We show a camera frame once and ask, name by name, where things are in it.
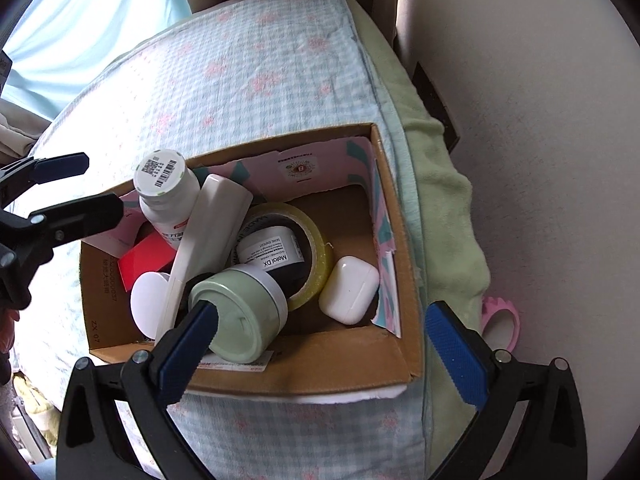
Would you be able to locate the red small box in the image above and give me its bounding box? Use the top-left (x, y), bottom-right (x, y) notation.
top-left (118, 232), bottom-right (177, 292)

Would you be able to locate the white pill bottle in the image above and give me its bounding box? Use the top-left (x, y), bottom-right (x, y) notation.
top-left (134, 148), bottom-right (201, 249)

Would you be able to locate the white remote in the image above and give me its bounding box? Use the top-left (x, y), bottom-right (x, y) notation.
top-left (155, 174), bottom-right (253, 344)

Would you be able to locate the pale green cream jar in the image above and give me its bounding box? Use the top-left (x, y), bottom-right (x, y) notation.
top-left (189, 264), bottom-right (288, 364)

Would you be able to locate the small dark jar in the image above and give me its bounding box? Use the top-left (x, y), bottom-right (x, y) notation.
top-left (235, 226), bottom-right (310, 297)

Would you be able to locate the yellow tape roll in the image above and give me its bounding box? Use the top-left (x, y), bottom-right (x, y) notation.
top-left (239, 203), bottom-right (333, 311)

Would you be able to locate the white earbuds case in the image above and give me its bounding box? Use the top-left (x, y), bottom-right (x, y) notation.
top-left (318, 256), bottom-right (380, 326)

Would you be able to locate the green jar white lid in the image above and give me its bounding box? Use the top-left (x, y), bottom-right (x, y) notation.
top-left (129, 272), bottom-right (169, 339)

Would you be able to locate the person's left hand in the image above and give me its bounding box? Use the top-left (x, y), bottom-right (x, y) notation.
top-left (0, 309), bottom-right (20, 353)

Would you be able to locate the brown left curtain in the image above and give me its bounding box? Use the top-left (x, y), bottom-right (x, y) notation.
top-left (0, 100), bottom-right (50, 166)

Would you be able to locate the light blue hanging sheet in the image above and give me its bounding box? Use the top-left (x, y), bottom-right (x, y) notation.
top-left (2, 0), bottom-right (191, 120)

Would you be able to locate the checkered floral bed cover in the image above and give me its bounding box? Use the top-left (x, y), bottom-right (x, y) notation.
top-left (12, 0), bottom-right (431, 479)

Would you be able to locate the open cardboard box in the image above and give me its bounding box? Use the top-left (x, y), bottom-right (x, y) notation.
top-left (80, 124), bottom-right (424, 400)

